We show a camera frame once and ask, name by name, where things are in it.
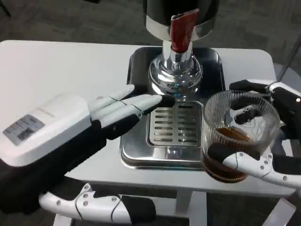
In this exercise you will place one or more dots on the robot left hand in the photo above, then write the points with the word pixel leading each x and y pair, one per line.
pixel 47 131

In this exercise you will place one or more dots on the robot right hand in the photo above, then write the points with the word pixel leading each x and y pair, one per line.
pixel 289 110

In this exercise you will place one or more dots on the clear ribbed glass cup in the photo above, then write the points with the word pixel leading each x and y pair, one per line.
pixel 216 131

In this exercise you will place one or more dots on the grey floor stand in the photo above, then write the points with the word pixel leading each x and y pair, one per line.
pixel 290 76

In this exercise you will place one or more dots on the steel tray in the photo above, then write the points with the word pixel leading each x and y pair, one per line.
pixel 134 148

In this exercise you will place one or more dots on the steel drip grid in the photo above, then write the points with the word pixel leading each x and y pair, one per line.
pixel 169 124

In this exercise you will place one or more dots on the steel drink dispenser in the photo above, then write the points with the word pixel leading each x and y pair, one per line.
pixel 164 75

